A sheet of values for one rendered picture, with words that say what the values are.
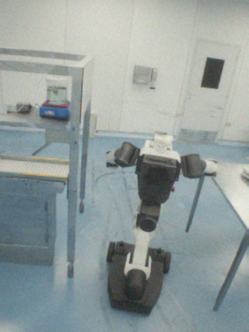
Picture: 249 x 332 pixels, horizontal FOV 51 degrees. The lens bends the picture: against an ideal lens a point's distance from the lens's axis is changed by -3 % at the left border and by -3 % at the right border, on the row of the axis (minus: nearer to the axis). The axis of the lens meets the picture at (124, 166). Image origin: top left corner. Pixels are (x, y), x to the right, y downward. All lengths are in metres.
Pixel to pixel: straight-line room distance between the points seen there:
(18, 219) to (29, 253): 0.38
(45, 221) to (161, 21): 4.29
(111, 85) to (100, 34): 0.96
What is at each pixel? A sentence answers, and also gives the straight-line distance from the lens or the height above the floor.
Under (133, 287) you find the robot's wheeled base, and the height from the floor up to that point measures 0.33.
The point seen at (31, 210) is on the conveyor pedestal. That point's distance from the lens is 2.25.
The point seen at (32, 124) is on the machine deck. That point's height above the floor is 1.37.
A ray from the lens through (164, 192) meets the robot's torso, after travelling 1.66.
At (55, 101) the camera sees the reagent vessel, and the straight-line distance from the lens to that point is 1.88.
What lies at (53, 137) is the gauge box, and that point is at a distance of 2.08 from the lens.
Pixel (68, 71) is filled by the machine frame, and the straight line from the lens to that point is 1.66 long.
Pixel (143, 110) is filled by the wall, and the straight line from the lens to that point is 5.64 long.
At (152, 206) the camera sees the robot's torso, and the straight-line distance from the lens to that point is 1.78.
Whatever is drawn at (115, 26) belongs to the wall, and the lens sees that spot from 5.37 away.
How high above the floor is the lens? 1.93
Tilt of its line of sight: 26 degrees down
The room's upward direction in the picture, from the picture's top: 7 degrees clockwise
